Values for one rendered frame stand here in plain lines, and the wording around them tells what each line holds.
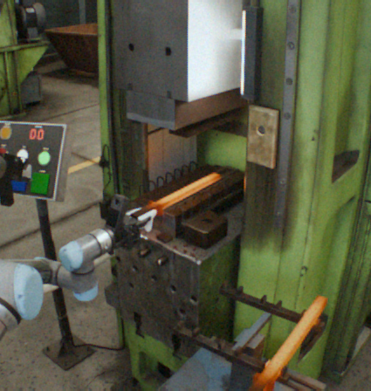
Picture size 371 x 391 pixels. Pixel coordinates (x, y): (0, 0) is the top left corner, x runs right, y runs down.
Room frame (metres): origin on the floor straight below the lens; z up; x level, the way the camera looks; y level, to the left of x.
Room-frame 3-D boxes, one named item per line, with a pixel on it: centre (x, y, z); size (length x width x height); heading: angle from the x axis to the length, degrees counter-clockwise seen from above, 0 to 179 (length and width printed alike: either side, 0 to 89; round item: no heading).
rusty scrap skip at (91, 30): (8.42, 1.54, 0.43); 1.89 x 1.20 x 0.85; 48
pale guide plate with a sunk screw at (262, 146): (1.28, -0.22, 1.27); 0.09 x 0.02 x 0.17; 50
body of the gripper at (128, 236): (1.24, 0.19, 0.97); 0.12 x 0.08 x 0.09; 140
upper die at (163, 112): (1.54, -0.03, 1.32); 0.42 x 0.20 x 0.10; 140
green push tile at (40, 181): (1.53, 0.52, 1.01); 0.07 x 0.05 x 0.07; 75
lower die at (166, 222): (1.54, -0.03, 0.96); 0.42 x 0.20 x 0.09; 140
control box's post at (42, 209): (1.68, 0.58, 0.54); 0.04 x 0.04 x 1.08; 50
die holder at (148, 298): (1.52, -0.08, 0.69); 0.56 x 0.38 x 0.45; 140
